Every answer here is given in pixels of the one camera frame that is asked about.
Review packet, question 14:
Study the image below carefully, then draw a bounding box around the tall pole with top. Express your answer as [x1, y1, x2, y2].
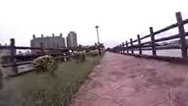
[94, 24, 102, 46]

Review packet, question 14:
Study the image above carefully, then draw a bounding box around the wide grey building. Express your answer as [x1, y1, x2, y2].
[29, 30, 67, 54]

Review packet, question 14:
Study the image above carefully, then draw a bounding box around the row of green bushes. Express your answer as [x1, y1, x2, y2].
[0, 39, 106, 82]

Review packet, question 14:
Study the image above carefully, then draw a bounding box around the red stone-pattern path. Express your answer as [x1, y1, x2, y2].
[53, 42, 188, 106]

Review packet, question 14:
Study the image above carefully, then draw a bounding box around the tall grey tower building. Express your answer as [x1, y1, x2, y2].
[65, 30, 79, 50]

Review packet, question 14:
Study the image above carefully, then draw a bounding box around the grass strip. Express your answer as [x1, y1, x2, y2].
[0, 53, 110, 106]

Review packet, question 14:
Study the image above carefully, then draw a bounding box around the dark wooden rail fence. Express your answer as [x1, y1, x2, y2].
[106, 10, 188, 75]
[0, 32, 72, 79]

